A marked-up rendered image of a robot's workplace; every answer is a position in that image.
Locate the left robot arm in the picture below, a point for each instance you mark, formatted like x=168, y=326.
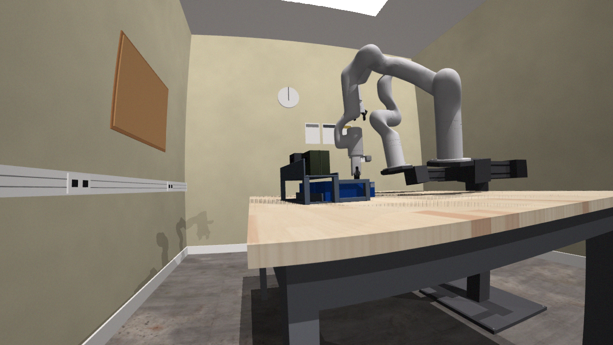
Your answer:
x=444, y=86

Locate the dark grey case with orange latches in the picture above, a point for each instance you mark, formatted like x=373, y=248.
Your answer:
x=295, y=157

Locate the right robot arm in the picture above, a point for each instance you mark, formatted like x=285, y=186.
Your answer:
x=382, y=119

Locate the olive green case with orange latches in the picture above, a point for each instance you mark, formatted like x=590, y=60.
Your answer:
x=317, y=162

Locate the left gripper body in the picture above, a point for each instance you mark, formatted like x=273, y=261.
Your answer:
x=355, y=162

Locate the grey metal shelf rack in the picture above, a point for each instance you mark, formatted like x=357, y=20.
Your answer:
x=296, y=171

